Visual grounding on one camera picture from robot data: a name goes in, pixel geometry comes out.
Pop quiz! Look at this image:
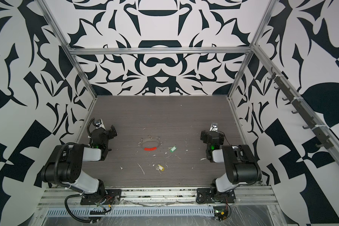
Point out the green key tag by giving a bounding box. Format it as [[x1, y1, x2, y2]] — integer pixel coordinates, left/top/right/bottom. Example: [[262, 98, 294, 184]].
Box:
[[170, 146, 177, 153]]

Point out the red key tag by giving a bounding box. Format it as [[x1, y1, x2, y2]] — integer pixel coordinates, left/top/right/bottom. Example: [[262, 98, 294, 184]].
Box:
[[144, 147, 157, 151]]

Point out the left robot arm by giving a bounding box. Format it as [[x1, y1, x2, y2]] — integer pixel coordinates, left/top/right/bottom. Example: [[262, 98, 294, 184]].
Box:
[[40, 125, 118, 196]]

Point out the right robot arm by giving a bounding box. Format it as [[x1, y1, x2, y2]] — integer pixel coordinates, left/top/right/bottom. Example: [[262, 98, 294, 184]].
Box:
[[200, 131, 262, 195]]

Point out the green circuit board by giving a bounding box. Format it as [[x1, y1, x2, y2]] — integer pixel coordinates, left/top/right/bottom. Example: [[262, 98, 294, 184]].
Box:
[[214, 205, 232, 221]]

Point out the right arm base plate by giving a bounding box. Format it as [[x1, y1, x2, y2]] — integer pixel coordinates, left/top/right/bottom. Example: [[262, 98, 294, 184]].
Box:
[[196, 188, 236, 204]]

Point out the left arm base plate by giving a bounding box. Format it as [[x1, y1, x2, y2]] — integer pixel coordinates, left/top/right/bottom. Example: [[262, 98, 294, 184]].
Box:
[[80, 189, 122, 205]]

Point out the black corrugated cable conduit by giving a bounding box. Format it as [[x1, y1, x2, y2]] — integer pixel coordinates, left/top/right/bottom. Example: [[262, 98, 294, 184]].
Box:
[[64, 194, 112, 224]]

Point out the white slotted cable duct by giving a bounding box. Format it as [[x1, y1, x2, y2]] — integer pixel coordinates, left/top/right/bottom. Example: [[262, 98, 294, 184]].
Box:
[[46, 206, 217, 218]]

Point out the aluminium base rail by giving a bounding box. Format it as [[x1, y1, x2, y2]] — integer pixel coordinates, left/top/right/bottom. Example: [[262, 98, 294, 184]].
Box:
[[38, 186, 279, 208]]

